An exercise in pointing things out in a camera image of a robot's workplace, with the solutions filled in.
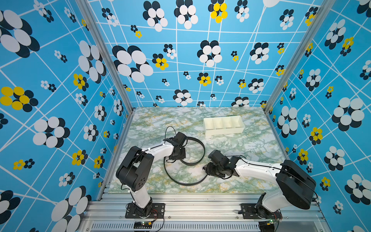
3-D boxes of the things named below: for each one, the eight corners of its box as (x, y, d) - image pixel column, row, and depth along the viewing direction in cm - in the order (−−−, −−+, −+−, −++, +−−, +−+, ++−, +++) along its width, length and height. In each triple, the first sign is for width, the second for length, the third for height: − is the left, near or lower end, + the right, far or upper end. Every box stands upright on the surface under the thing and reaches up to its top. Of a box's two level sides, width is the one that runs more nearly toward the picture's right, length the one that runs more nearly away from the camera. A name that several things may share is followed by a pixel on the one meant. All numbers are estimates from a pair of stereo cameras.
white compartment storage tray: (205, 136, 106) (205, 131, 102) (202, 122, 114) (203, 117, 110) (243, 133, 108) (245, 128, 103) (237, 119, 116) (239, 115, 112)
